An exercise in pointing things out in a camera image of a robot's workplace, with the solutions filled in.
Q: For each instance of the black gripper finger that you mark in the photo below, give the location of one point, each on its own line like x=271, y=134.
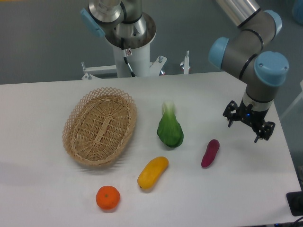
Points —
x=263, y=130
x=231, y=113

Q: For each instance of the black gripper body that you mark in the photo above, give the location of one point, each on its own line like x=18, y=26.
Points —
x=254, y=119

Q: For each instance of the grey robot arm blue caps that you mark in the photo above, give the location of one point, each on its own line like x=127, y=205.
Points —
x=242, y=57

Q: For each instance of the purple sweet potato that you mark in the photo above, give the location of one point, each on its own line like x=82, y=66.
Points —
x=210, y=153

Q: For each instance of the green bok choy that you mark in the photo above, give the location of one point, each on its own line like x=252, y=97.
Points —
x=169, y=129

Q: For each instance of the black device at table edge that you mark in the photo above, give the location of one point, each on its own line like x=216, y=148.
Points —
x=295, y=202

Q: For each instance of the yellow mango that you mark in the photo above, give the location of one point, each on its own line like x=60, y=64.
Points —
x=152, y=172

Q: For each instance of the woven wicker basket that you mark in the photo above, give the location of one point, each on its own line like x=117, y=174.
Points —
x=100, y=126

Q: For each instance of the orange tangerine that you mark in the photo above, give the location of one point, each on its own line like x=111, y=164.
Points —
x=107, y=197

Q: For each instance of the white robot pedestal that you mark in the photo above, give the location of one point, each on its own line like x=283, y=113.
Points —
x=135, y=36

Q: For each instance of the white metal base frame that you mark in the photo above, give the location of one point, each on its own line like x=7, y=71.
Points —
x=129, y=64

